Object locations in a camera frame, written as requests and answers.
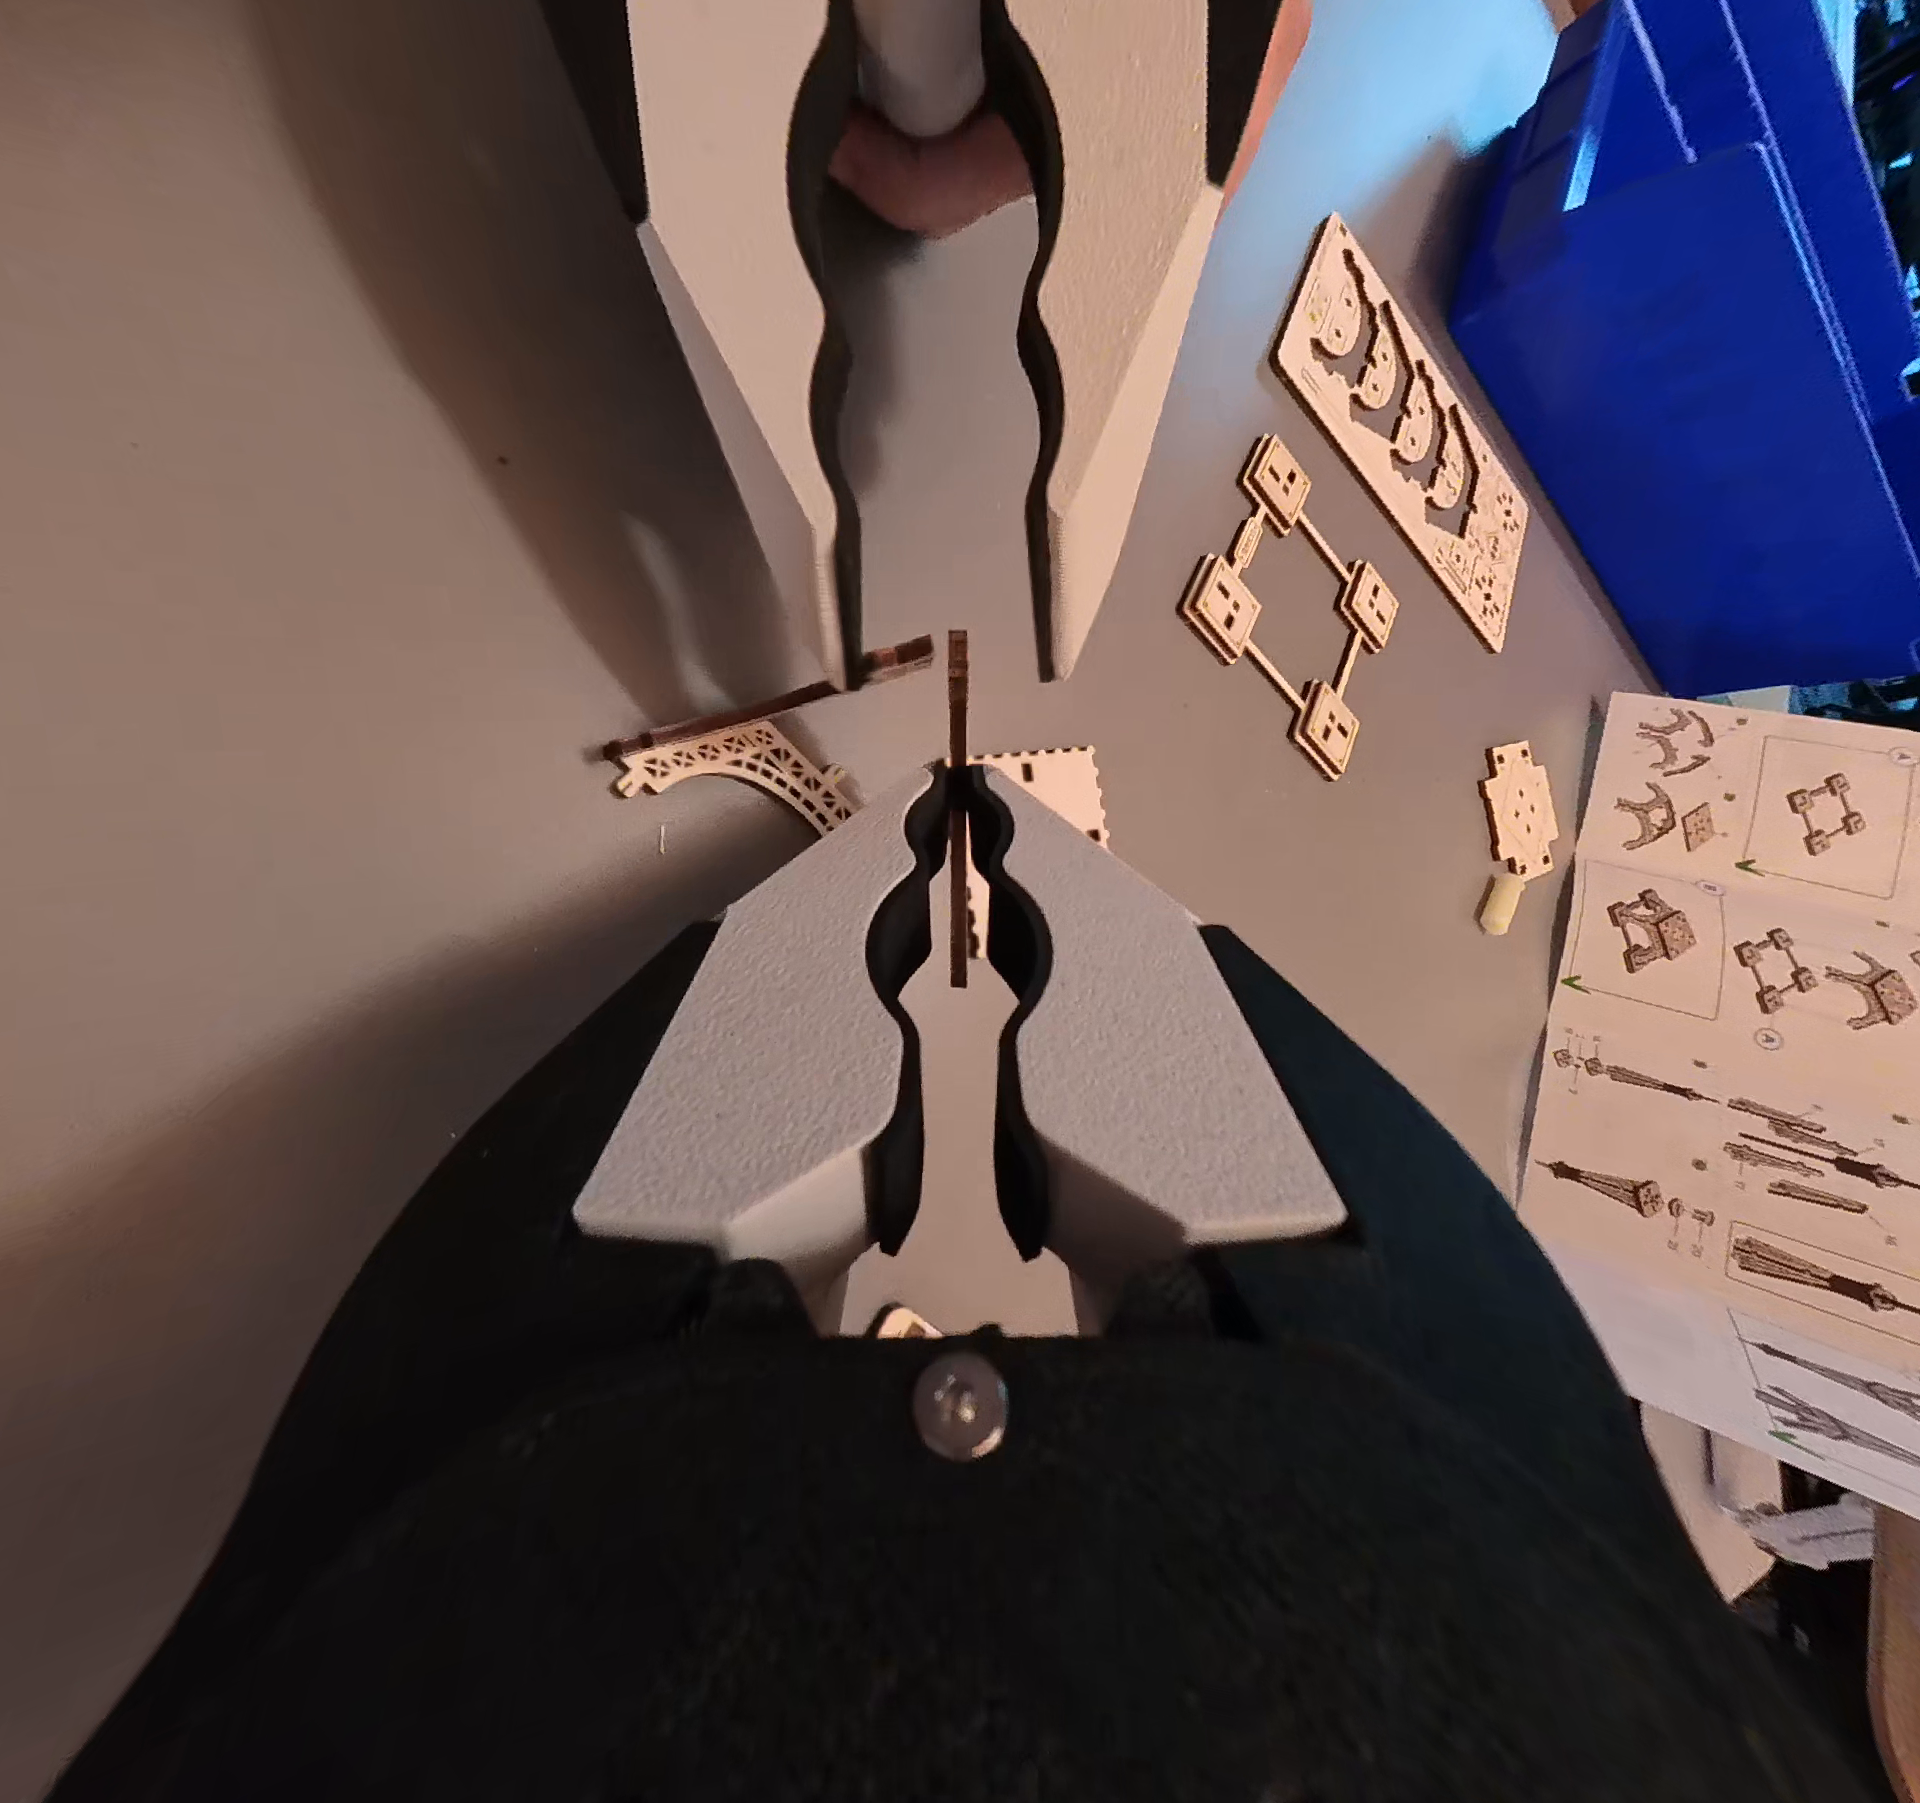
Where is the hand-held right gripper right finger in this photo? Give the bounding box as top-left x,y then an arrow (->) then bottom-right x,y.
967,765 -> 1348,1337

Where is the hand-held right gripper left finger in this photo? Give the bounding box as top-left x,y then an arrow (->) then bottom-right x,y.
570,765 -> 956,1337

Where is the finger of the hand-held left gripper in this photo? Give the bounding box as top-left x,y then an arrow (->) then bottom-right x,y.
610,0 -> 870,695
982,0 -> 1225,683

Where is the grey desk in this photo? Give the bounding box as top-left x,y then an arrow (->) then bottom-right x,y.
0,0 -> 1802,1803

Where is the person's left hand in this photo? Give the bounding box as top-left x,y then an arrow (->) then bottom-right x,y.
828,105 -> 1041,241

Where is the square toothed wooden plate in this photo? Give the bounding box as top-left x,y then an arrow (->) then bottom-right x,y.
967,741 -> 1114,962

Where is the small cross-shaped wooden plate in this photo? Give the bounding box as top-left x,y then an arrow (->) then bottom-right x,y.
1478,738 -> 1565,883

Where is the folded black-white instruction sheet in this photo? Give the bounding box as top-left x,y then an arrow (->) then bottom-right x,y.
1515,692 -> 1920,1513

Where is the wooden sheet with arch cutouts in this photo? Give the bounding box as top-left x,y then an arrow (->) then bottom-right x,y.
1269,208 -> 1536,659

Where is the wooden square frame piece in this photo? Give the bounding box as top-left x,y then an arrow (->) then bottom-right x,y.
1178,430 -> 1405,783

